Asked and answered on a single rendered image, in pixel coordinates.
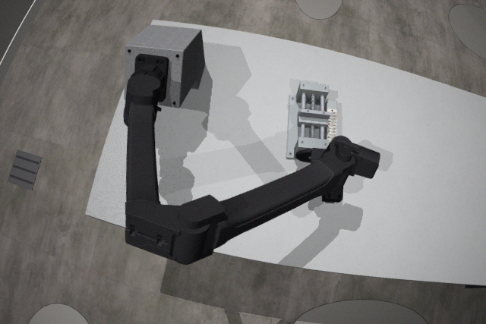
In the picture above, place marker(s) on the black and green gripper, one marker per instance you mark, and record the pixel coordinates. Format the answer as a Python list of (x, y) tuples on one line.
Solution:
[(316, 153)]

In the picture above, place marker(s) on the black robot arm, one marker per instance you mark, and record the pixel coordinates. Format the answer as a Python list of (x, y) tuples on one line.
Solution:
[(179, 232)]

